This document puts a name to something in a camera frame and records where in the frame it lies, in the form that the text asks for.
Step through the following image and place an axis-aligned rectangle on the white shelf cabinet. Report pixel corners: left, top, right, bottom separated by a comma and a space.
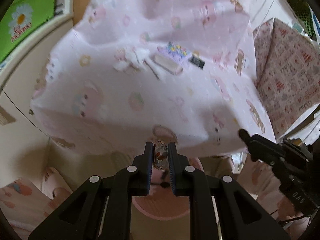
0, 12, 78, 180

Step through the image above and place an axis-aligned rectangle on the small colourful printed box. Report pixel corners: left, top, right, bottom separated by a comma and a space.
154, 42, 193, 75

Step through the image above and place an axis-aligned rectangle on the white tissue strip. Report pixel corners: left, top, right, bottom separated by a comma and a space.
145, 57, 167, 80

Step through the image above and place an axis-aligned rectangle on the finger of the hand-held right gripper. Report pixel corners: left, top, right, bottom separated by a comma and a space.
238, 128, 283, 166

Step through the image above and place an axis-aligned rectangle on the pink patterned cloth cover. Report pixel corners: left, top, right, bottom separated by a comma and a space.
252, 17, 320, 140

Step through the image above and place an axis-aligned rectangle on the green checkered mesh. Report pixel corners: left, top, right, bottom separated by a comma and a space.
291, 0, 316, 39

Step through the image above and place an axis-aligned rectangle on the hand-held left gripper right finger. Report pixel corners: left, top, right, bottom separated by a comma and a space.
167, 142, 292, 240

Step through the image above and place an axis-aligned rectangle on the pink bear printed cloth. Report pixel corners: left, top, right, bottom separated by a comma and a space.
30, 0, 275, 160

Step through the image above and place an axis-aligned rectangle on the pink perforated plastic basket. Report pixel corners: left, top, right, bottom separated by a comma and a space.
131, 155, 207, 221

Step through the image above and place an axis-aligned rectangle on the small clear tape roll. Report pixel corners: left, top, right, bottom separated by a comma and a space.
152, 141, 168, 170

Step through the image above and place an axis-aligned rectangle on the green plastic storage box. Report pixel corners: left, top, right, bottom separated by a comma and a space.
0, 0, 59, 64

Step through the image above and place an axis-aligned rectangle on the crumpled white tissue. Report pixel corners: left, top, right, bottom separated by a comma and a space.
113, 48, 150, 72

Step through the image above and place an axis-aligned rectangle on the white appliance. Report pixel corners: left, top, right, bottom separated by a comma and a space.
247, 0, 300, 30

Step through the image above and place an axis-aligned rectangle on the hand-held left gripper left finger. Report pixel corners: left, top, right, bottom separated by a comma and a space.
27, 141, 153, 240

